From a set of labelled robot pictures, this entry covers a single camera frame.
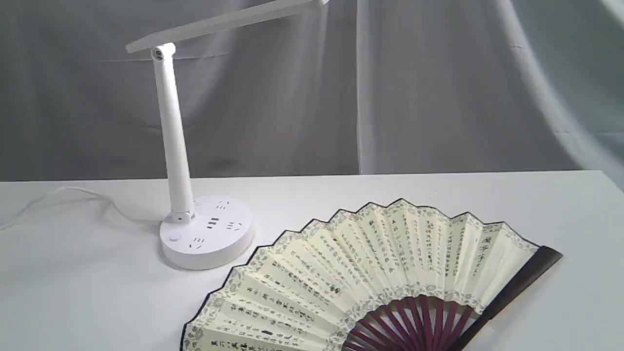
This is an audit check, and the white lamp power cable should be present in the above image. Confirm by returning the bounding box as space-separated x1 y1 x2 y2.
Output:
0 186 164 231

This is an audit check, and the white desk lamp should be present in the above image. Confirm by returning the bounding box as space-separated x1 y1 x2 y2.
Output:
126 0 326 270

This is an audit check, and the grey backdrop curtain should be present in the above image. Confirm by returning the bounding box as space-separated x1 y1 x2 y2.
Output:
1 0 623 187

